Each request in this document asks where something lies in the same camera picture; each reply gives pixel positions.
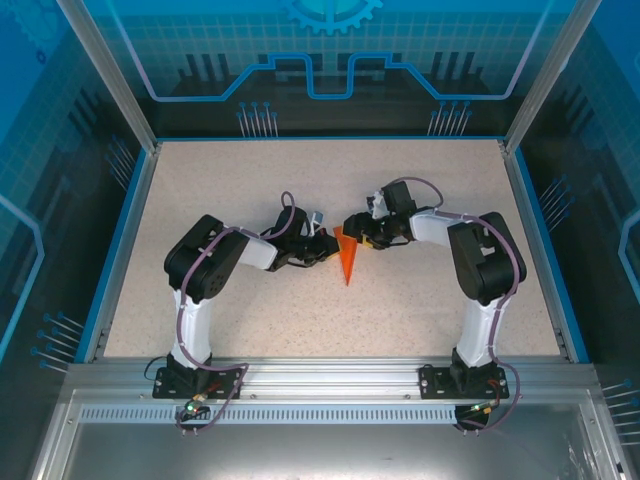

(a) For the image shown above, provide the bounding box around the orange paper sheet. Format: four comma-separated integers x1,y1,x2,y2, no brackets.
332,225,362,287

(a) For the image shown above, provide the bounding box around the blue table edge strip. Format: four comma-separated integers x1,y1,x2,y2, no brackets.
73,147,151,364
514,147,592,364

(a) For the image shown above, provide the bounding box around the grey metal floor panel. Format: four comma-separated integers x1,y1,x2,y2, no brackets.
28,389,634,480

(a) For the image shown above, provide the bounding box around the blue printed side panel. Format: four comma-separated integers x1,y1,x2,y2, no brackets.
514,0,640,451
0,0,151,480

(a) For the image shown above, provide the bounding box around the long aluminium mounting rail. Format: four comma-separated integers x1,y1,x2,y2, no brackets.
64,355,601,401

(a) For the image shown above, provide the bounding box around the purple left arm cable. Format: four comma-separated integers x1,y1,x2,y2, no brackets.
172,189,297,435

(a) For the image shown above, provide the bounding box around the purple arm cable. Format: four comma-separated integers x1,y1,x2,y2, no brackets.
392,176,524,435
172,189,297,435

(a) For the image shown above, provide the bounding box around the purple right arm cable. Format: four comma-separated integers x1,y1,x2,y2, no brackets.
392,176,524,435

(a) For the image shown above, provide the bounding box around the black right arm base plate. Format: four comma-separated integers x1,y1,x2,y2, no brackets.
418,364,510,401

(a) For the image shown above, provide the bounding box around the slotted aluminium cable duct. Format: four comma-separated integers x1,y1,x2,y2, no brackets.
78,405,461,425

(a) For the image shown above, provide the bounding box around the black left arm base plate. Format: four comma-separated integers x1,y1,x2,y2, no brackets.
152,366,241,401

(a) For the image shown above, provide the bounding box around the blue printed wall panel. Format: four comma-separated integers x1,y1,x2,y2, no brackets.
74,0,566,140

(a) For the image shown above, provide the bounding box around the aluminium frame post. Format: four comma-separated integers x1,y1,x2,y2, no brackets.
501,0,604,154
55,0,162,154

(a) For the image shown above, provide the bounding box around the brass cable connector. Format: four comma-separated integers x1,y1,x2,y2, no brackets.
185,392,214,417
468,399,503,417

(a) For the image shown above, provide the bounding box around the thin black cable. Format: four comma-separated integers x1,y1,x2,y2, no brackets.
143,355,171,387

